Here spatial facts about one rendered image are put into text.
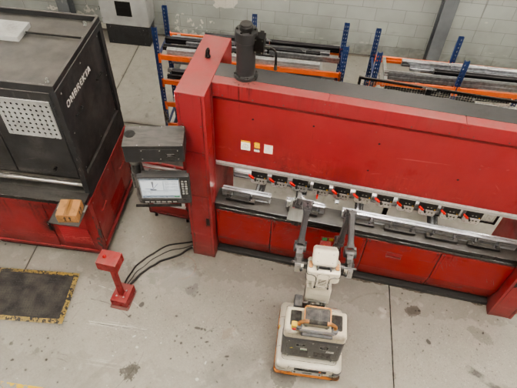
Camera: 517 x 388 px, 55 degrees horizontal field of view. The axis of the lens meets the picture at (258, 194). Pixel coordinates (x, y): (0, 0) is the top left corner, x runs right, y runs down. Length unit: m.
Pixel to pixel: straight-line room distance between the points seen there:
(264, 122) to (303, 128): 0.34
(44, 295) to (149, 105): 3.21
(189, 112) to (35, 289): 2.78
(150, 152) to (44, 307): 2.30
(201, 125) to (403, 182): 1.84
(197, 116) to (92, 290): 2.45
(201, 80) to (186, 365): 2.72
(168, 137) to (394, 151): 1.88
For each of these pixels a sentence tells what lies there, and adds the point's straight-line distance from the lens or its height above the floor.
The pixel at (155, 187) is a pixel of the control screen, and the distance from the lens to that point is 4.43.
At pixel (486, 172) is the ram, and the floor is 1.82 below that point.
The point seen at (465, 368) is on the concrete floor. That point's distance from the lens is 5.55.
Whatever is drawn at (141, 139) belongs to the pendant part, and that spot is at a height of 1.95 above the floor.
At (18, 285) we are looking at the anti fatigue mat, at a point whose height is 0.01.
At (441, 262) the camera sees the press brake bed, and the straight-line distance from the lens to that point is 5.30.
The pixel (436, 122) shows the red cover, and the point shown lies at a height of 2.26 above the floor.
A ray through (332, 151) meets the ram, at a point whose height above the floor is 1.76.
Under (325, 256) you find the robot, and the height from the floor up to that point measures 1.35.
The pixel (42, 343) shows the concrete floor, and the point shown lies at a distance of 5.55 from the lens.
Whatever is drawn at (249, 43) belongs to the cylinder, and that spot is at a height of 2.65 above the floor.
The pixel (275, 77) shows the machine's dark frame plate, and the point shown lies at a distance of 4.16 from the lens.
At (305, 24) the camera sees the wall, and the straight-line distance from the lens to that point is 8.47.
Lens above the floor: 4.76
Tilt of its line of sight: 50 degrees down
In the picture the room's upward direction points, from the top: 3 degrees clockwise
